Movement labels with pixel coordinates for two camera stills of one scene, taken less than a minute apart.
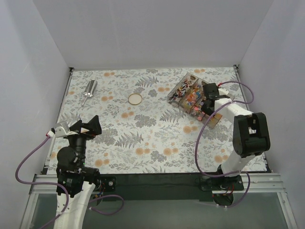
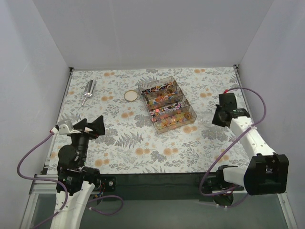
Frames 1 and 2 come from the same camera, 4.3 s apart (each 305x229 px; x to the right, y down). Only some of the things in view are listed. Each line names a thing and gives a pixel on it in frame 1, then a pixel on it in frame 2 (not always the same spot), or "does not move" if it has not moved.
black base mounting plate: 140,186 does not move
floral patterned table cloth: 143,132 does not move
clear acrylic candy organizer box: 188,95 -> 168,108
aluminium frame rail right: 240,82 does not move
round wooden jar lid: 135,98 -> 130,95
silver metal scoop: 90,89 does not move
